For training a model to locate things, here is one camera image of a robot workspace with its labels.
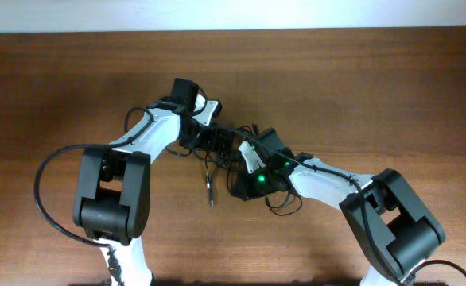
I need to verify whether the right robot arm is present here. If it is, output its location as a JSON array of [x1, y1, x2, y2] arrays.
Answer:
[[232, 129, 446, 284]]

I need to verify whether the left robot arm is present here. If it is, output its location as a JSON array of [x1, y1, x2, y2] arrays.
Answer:
[[73, 78, 222, 285]]

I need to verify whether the black cable bundle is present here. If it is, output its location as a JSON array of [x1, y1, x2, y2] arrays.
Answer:
[[191, 122, 304, 218]]

